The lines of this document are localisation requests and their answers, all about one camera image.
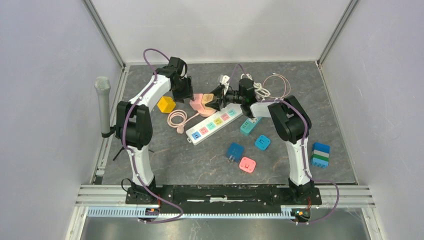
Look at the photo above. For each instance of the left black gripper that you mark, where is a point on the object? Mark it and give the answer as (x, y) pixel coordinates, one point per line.
(188, 93)

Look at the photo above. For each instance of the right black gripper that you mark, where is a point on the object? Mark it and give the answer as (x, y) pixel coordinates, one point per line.
(216, 104)

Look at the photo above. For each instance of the beige cube adapter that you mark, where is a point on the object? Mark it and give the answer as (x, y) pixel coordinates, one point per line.
(207, 98)

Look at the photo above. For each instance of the pink cube adapter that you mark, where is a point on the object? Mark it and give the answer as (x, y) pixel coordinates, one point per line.
(196, 103)

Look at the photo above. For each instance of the yellow cube adapter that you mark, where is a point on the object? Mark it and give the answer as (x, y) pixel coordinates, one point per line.
(166, 104)

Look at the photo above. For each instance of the dark blue cube adapter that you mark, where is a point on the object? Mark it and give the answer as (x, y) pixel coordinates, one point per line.
(234, 152)

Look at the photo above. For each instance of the light blue plug adapter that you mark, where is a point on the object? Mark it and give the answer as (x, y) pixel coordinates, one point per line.
(262, 142)

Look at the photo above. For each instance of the red-pink cube adapter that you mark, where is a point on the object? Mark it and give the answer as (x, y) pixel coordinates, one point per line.
(247, 165)

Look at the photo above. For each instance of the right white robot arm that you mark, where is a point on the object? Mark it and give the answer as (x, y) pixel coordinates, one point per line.
(290, 120)

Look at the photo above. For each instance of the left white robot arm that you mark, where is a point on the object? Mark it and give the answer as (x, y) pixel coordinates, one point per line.
(134, 123)

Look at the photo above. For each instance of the pink round socket base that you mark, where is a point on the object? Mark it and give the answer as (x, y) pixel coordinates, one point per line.
(206, 112)

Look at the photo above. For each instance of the teal power strip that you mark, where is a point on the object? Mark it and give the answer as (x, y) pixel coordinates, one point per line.
(249, 124)

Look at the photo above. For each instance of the white multicolour power strip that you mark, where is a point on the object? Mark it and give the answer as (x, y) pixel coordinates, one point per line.
(212, 124)

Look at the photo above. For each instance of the grey microphone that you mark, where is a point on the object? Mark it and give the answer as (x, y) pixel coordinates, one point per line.
(103, 88)

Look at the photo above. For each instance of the blue green block stack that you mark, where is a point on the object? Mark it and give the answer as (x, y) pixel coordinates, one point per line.
(320, 155)

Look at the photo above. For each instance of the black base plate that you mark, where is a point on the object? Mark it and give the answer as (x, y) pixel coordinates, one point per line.
(224, 199)

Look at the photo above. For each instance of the light blue cable duct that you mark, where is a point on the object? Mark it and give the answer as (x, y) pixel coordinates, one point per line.
(153, 213)

